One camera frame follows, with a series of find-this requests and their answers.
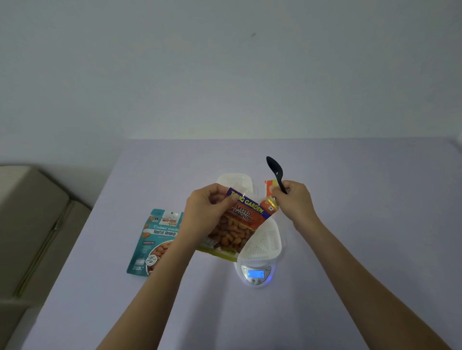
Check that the person's left hand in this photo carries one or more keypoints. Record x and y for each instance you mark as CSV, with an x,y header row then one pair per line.
x,y
200,216

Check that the person's right hand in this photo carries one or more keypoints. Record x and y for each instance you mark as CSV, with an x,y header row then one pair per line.
x,y
296,205

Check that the orange salted almonds bag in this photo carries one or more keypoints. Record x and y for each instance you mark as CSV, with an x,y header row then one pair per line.
x,y
234,230

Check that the black plastic spoon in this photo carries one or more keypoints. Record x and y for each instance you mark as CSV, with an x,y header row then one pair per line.
x,y
275,167

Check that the teal roasted almonds bag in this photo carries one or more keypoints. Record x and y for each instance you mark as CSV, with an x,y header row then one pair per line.
x,y
151,245

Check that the white kitchen scale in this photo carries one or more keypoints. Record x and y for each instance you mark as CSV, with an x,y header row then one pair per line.
x,y
256,277

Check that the person's right forearm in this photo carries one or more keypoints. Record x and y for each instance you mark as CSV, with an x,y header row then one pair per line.
x,y
361,288

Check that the person's left forearm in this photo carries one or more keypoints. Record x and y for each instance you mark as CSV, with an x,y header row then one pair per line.
x,y
151,299

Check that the beige sofa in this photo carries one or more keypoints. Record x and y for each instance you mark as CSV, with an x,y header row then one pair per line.
x,y
29,223

